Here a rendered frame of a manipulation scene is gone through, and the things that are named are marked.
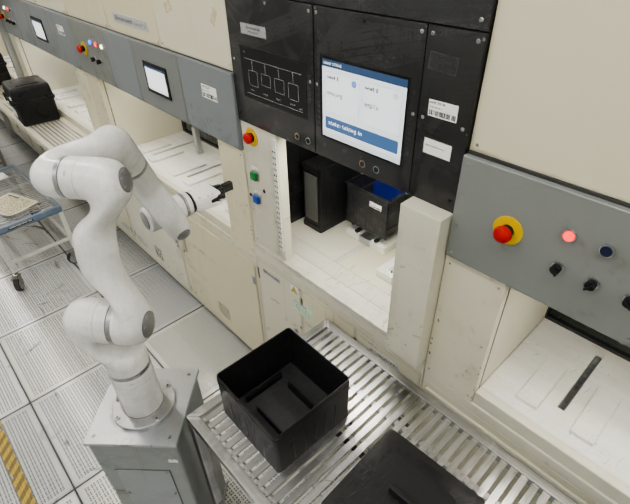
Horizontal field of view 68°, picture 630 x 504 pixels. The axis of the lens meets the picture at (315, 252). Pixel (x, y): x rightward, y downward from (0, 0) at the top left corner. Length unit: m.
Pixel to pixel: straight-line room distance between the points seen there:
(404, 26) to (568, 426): 1.10
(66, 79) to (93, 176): 3.35
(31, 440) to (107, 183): 1.80
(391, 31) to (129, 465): 1.42
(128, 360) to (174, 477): 0.46
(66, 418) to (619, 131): 2.51
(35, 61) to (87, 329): 3.28
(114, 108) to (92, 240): 1.84
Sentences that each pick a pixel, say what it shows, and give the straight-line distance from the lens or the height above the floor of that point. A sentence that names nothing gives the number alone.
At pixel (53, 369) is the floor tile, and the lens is 2.97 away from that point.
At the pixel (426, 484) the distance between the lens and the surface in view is 1.30.
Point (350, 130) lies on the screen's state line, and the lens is 1.29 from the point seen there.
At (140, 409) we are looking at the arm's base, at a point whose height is 0.81.
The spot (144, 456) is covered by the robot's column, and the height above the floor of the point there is 0.69.
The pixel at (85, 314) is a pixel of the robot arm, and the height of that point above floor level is 1.18.
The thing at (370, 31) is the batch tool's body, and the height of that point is 1.77.
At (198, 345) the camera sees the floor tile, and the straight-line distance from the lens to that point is 2.78.
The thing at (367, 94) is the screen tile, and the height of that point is 1.62.
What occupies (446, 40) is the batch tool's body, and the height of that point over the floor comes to 1.78.
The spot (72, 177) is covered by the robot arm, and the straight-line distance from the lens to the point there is 1.17.
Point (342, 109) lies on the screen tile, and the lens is 1.30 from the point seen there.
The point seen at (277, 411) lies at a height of 0.77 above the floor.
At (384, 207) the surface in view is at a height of 1.09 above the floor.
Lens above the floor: 2.00
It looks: 37 degrees down
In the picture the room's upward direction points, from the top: 1 degrees counter-clockwise
